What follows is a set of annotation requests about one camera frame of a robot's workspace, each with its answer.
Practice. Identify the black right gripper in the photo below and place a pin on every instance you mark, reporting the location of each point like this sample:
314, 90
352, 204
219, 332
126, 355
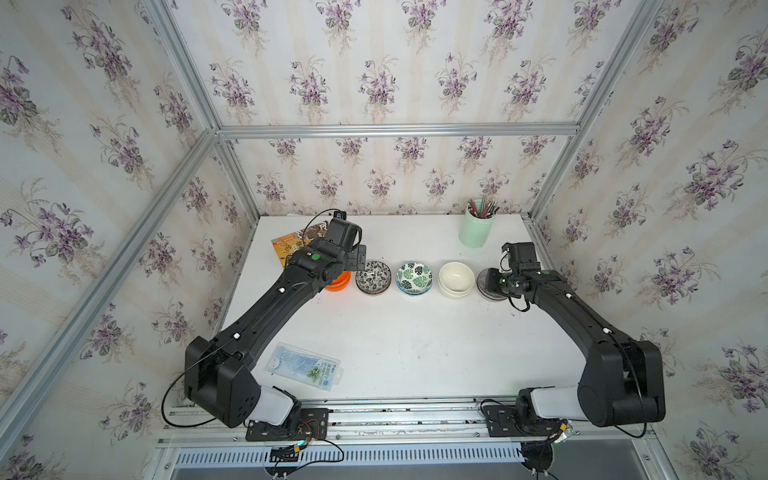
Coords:
492, 273

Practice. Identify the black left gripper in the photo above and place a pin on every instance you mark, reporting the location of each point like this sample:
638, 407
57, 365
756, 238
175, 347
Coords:
359, 257

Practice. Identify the clear plastic packet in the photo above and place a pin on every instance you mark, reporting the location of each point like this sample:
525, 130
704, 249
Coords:
300, 365

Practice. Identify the pale green pen cup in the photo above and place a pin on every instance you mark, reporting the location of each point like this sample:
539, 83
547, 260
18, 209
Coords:
476, 224

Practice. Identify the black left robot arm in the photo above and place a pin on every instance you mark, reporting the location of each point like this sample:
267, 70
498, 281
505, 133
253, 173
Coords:
217, 372

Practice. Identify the green leaf bowl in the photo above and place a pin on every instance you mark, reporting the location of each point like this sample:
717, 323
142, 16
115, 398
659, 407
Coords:
414, 278

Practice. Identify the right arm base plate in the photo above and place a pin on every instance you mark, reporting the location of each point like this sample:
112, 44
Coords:
518, 419

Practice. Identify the orange illustrated booklet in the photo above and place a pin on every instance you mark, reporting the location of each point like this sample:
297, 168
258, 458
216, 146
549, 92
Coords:
288, 244

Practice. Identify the large cream bowl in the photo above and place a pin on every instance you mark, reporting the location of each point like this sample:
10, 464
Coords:
456, 280

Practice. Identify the orange bowl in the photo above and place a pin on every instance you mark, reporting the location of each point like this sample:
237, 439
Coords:
340, 282

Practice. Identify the aluminium rail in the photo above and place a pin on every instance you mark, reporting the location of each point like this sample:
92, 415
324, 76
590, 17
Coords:
425, 420

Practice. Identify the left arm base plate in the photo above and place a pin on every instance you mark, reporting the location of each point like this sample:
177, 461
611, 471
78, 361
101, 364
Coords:
280, 416

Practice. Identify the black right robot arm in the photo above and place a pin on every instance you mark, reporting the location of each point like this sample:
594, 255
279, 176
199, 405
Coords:
622, 382

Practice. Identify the purple glass bowl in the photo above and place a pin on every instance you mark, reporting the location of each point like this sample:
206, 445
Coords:
483, 287

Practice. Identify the dark patterned bowl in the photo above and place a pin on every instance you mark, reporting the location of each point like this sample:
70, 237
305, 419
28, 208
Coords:
374, 279

